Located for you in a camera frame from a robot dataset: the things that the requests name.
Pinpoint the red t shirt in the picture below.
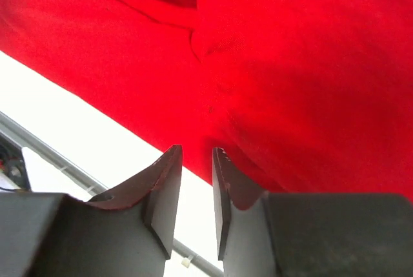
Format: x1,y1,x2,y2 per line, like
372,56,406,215
1,0,412,198

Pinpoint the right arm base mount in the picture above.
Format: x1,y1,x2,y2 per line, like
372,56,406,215
1,134,32,191

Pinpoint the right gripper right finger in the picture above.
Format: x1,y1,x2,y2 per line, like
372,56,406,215
212,148,268,260

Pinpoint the aluminium table rail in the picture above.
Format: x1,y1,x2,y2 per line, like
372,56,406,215
0,111,225,274

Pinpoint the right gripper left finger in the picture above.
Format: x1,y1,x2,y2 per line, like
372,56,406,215
88,145,183,260

